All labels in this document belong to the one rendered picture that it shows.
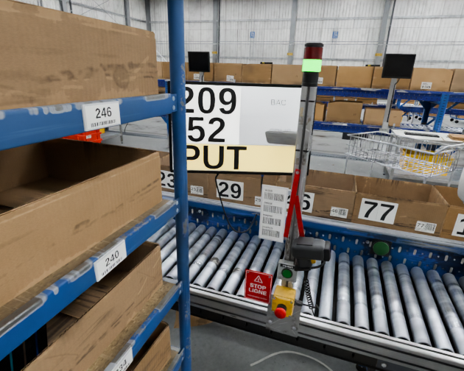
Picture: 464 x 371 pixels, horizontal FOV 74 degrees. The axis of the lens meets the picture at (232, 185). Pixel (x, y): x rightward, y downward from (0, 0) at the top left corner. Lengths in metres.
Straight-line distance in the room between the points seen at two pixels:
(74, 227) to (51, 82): 0.18
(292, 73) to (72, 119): 5.81
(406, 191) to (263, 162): 1.07
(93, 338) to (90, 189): 0.24
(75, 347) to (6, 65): 0.38
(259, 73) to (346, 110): 1.75
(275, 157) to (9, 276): 0.84
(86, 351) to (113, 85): 0.40
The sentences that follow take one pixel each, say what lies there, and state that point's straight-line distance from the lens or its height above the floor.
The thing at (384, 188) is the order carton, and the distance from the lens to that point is 1.92.
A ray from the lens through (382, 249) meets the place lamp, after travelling 1.66.
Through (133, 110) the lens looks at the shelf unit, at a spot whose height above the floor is 1.53.
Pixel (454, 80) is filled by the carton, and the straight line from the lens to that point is 6.26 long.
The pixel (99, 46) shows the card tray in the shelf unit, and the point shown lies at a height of 1.61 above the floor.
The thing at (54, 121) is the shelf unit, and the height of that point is 1.53.
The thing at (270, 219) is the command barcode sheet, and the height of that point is 1.12.
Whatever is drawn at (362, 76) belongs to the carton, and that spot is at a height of 1.57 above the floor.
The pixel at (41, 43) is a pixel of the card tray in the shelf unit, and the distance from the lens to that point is 0.40.
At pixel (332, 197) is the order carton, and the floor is 1.01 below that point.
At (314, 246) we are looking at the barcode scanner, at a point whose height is 1.09.
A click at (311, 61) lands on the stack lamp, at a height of 1.61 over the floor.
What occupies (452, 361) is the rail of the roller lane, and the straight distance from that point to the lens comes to 1.32.
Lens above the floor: 1.58
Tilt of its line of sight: 20 degrees down
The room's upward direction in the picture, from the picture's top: 2 degrees clockwise
